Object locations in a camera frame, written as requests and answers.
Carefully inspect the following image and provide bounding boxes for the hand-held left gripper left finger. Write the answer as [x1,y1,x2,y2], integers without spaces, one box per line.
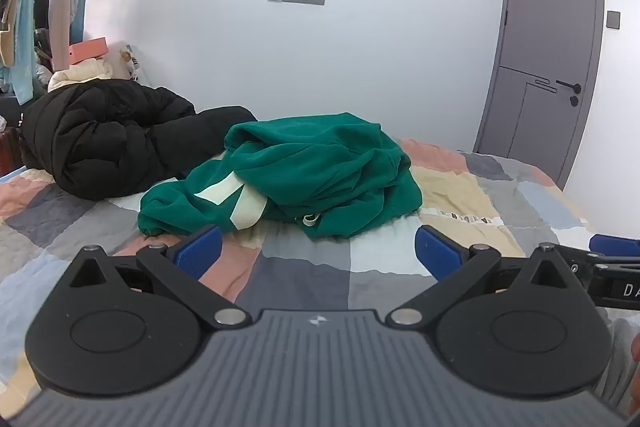
[65,224,252,329]

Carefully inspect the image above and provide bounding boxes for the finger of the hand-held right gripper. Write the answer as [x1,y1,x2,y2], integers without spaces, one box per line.
[552,234,640,281]

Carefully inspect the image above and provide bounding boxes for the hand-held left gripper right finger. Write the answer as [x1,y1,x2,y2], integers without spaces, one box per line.
[385,224,593,328]

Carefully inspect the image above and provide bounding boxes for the green zip hoodie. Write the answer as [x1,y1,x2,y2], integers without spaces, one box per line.
[136,112,423,242]

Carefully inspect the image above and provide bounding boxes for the person's right forearm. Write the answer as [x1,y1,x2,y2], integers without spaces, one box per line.
[595,308,635,423]

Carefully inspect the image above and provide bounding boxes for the person's right hand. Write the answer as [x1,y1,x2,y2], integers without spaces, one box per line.
[627,332,640,413]

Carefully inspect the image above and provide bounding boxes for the patchwork quilt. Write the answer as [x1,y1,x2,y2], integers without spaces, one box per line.
[0,138,608,403]

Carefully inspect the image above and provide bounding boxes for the black puffer jacket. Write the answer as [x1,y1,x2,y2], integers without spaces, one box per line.
[20,78,258,200]

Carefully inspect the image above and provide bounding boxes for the macaron printed bag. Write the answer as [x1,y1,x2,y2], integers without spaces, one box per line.
[119,44,142,82]

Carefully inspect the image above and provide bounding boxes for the cream fluffy cloth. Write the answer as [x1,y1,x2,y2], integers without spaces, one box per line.
[47,59,115,92]

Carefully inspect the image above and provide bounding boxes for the dark red furniture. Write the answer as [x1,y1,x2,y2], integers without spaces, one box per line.
[0,129,23,178]

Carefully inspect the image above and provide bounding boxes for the pink box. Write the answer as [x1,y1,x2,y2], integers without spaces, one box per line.
[67,38,110,65]

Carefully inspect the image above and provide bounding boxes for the grey door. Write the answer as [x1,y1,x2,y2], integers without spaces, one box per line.
[472,0,607,190]

